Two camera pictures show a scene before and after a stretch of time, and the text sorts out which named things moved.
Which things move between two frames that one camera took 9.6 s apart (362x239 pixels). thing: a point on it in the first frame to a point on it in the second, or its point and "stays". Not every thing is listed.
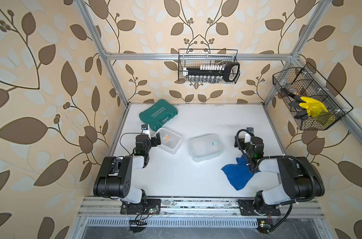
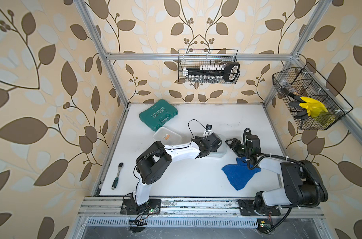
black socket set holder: [213, 73] stays
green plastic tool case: [158, 116] stays
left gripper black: [152, 141] to [216, 149]
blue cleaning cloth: [239, 175] stays
